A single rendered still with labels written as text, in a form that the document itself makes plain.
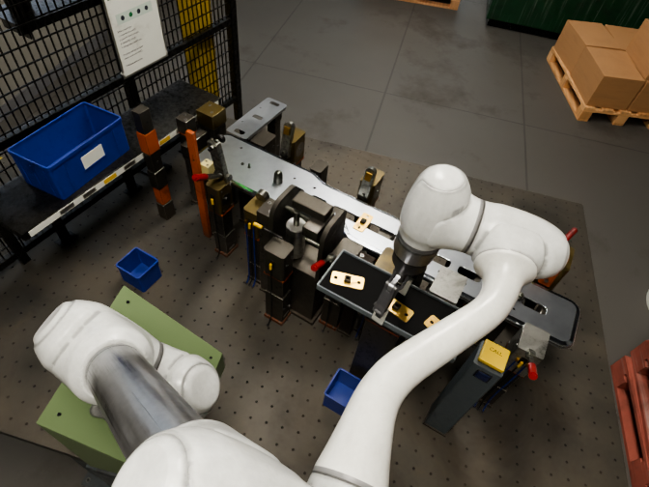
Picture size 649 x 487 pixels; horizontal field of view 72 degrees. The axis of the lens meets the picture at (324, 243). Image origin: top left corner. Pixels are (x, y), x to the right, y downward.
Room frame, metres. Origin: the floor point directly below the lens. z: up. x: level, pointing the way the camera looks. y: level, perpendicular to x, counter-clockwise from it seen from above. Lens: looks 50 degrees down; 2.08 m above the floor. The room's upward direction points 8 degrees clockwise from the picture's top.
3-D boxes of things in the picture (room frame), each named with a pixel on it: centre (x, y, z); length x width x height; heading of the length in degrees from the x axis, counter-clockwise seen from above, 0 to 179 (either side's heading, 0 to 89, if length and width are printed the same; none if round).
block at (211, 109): (1.43, 0.50, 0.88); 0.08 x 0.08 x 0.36; 66
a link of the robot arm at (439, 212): (0.58, -0.20, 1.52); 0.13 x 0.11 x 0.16; 77
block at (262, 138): (1.42, 0.29, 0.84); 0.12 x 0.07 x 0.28; 156
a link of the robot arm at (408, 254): (0.59, -0.18, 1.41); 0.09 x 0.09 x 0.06
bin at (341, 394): (0.52, -0.13, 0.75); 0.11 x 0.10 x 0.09; 66
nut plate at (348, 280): (0.65, -0.07, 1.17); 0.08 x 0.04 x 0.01; 85
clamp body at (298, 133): (1.38, 0.17, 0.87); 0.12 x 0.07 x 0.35; 156
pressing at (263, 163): (1.01, -0.14, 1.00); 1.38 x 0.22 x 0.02; 66
